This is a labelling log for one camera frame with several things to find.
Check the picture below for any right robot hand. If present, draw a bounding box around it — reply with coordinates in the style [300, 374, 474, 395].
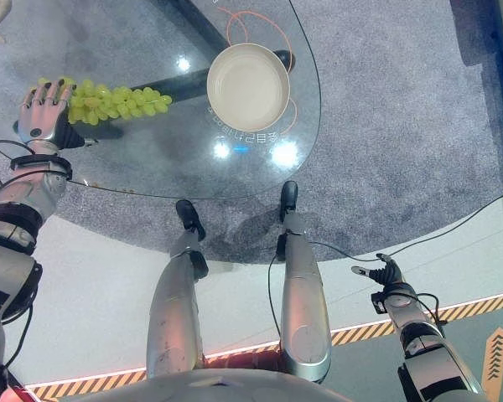
[350, 253, 405, 290]

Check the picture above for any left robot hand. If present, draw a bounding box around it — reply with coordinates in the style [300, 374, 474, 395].
[12, 77, 86, 150]

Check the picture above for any green grape bunch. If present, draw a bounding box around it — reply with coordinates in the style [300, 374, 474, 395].
[29, 75, 174, 126]

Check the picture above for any cream round plate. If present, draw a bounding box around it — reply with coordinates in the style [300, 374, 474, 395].
[205, 42, 292, 131]

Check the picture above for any right silver robot leg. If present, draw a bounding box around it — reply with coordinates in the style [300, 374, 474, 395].
[275, 180, 333, 383]

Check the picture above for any silver robot leg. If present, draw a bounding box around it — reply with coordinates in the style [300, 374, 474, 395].
[275, 180, 333, 383]
[145, 198, 210, 380]

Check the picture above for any round glass table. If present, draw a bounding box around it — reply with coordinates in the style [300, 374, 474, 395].
[0, 0, 323, 199]

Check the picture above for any grey carpet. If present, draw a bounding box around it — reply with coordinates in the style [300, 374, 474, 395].
[0, 0, 503, 265]

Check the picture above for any left silver robot leg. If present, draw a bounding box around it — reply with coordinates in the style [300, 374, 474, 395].
[145, 198, 210, 380]

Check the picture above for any silver robot torso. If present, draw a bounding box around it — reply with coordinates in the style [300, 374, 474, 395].
[58, 367, 353, 402]

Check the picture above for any black floor cable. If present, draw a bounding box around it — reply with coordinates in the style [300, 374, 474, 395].
[267, 188, 503, 336]

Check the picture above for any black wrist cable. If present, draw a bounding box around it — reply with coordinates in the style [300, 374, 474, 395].
[0, 137, 39, 188]

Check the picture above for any black table leg frame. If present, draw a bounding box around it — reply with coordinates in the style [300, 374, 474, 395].
[73, 0, 294, 142]

